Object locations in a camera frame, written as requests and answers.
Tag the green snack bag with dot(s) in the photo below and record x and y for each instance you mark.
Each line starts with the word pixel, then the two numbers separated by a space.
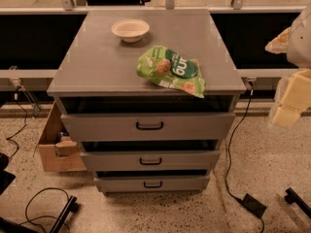
pixel 165 67

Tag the grey drawer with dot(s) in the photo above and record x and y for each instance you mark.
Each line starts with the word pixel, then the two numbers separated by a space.
pixel 147 127
pixel 151 184
pixel 150 160

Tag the black stand leg right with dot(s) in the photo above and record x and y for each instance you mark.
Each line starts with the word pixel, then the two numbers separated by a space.
pixel 293 197

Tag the metal bracket left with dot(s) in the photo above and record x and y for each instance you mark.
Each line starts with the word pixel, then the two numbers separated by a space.
pixel 19 85

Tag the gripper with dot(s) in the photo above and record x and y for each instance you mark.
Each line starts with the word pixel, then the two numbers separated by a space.
pixel 300 42

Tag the brown cardboard box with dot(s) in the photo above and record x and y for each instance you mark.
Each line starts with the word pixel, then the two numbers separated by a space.
pixel 57 151

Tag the grey drawer cabinet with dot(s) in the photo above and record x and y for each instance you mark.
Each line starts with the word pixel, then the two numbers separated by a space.
pixel 99 77

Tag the grey bottom drawer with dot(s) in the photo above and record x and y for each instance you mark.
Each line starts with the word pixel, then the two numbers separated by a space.
pixel 151 184

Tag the black power adapter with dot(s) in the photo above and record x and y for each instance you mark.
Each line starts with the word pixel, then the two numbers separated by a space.
pixel 253 205

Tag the white paper bowl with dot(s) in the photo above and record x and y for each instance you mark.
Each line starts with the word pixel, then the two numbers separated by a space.
pixel 130 30

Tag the grey middle drawer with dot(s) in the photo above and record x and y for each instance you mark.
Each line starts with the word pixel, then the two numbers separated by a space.
pixel 150 160

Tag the grey top drawer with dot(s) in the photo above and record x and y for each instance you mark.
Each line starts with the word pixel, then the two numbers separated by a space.
pixel 147 127

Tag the black stand leg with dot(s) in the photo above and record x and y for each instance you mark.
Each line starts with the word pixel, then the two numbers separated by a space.
pixel 293 197
pixel 70 207

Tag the black stand leg left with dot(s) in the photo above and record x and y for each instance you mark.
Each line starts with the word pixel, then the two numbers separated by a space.
pixel 70 207

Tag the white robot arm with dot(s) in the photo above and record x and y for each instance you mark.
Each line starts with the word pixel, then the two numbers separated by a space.
pixel 295 43

